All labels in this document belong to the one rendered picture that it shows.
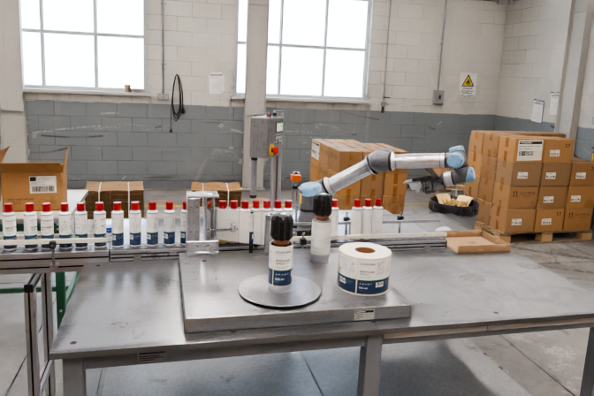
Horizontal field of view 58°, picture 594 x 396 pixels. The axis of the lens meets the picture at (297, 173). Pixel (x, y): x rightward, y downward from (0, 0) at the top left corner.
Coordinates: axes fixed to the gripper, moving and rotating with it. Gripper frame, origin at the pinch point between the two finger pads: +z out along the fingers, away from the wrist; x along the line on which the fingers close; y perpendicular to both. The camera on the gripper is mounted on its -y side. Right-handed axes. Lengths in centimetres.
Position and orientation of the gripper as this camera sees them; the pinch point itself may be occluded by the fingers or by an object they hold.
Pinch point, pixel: (407, 183)
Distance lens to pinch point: 298.8
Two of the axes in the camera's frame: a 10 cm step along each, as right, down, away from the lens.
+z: -8.7, 2.0, 4.5
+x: 4.9, 2.0, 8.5
